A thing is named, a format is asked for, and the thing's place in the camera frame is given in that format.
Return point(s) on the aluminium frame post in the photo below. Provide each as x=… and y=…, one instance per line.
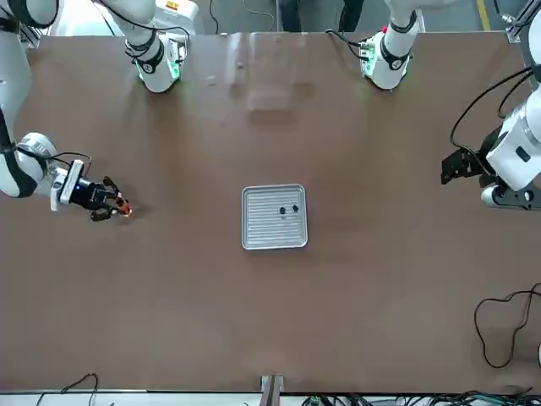
x=272, y=391

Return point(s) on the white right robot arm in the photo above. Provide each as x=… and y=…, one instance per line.
x=12, y=84

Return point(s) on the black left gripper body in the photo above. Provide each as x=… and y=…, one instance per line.
x=486, y=154

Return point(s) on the white cabinet with warning label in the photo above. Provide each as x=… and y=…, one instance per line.
x=181, y=10

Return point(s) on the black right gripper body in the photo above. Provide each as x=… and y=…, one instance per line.
x=92, y=194

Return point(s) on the silver ribbed metal tray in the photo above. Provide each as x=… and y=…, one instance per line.
x=274, y=232

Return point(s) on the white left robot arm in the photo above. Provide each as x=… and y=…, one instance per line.
x=393, y=63

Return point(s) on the aluminium frame profile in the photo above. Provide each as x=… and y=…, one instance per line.
x=513, y=34
x=34, y=39

